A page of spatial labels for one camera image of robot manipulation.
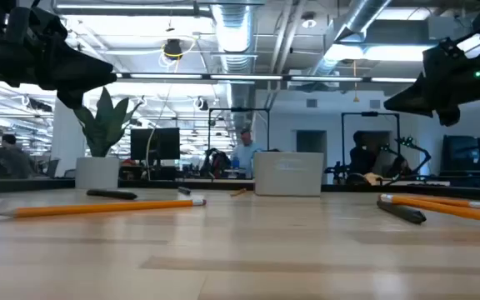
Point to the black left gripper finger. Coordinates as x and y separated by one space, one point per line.
71 98
92 73

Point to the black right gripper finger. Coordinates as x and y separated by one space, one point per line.
415 100
449 116

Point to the orange pencil pink eraser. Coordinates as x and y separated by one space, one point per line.
465 203
98 207
444 208

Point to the black pen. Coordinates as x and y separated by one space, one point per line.
402 211
111 194
184 190

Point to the grey plastic bin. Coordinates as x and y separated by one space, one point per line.
288 175

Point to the dark background robot arm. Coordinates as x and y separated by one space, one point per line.
215 162

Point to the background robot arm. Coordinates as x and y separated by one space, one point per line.
411 143

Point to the large black screen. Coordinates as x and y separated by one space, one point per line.
465 154

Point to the green leafy plant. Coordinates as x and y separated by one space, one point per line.
104 125

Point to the yellow hanging pendant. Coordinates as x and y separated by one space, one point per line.
355 98

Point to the white plant pot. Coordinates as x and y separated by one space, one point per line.
96 173

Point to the person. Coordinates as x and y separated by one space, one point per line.
361 158
246 156
13 160

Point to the black computer monitor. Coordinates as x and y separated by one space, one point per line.
163 143

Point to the overhead light bar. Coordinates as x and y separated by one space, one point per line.
244 77

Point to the short orange pencil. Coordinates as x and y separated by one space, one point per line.
238 192

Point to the wall vent grille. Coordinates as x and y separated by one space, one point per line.
312 103
375 104

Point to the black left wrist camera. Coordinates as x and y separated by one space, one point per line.
46 25

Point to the black metal frame stand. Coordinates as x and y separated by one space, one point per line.
369 113

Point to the black table edge rail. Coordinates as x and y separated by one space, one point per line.
31 184

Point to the silver ventilation duct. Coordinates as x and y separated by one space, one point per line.
361 14
233 33

